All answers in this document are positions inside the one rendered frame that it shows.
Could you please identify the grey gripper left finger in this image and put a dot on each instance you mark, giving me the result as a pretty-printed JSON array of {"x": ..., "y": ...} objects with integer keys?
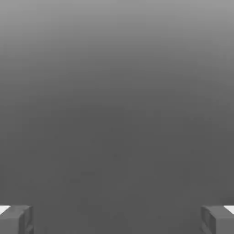
[{"x": 12, "y": 221}]

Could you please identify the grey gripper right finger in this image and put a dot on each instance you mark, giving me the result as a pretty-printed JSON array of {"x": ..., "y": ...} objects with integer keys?
[{"x": 221, "y": 221}]

